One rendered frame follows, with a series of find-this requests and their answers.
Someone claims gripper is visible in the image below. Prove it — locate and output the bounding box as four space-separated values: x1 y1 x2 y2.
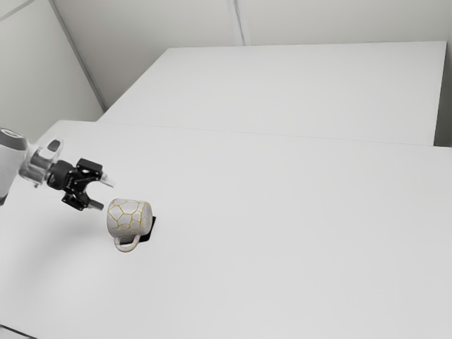
45 158 117 212

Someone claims white mug with gold cracks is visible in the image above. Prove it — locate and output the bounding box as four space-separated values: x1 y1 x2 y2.
106 198 155 253

